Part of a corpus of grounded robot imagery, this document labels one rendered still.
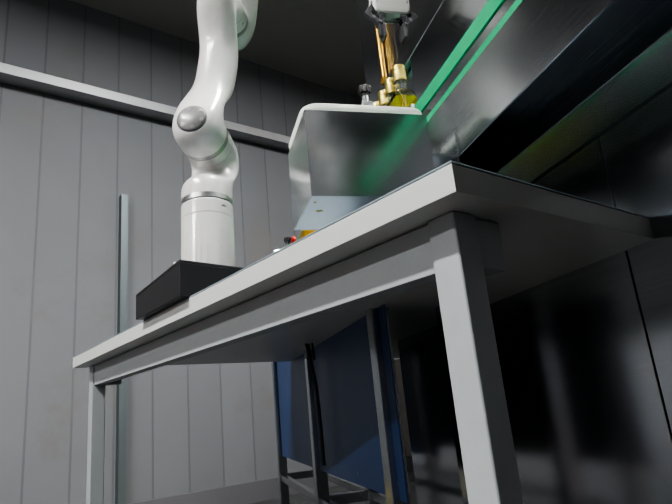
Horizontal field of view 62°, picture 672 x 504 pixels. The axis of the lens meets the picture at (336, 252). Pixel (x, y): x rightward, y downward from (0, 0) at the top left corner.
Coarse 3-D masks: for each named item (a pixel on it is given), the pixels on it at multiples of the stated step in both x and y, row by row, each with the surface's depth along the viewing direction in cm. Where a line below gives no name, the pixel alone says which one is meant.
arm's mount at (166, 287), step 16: (176, 272) 109; (192, 272) 109; (208, 272) 111; (224, 272) 113; (144, 288) 123; (160, 288) 115; (176, 288) 108; (192, 288) 108; (144, 304) 122; (160, 304) 114
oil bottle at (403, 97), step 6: (396, 90) 136; (402, 90) 136; (408, 90) 137; (396, 96) 135; (402, 96) 135; (408, 96) 136; (414, 96) 136; (390, 102) 139; (396, 102) 135; (402, 102) 135; (408, 102) 135; (414, 102) 136
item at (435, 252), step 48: (432, 240) 64; (480, 240) 64; (288, 288) 88; (336, 288) 78; (384, 288) 70; (480, 288) 61; (192, 336) 115; (240, 336) 99; (480, 336) 59; (96, 384) 169; (480, 384) 57; (96, 432) 167; (480, 432) 56; (96, 480) 164; (480, 480) 55
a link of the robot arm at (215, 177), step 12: (228, 132) 136; (228, 144) 135; (216, 156) 133; (228, 156) 137; (192, 168) 140; (204, 168) 137; (216, 168) 137; (228, 168) 138; (192, 180) 127; (204, 180) 126; (216, 180) 128; (228, 180) 131; (192, 192) 126; (204, 192) 125; (216, 192) 126; (228, 192) 129
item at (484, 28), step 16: (496, 0) 89; (512, 0) 85; (480, 16) 93; (496, 16) 89; (480, 32) 94; (496, 32) 89; (464, 48) 99; (480, 48) 94; (448, 64) 105; (464, 64) 100; (432, 80) 112; (448, 80) 106; (432, 96) 112; (432, 112) 112
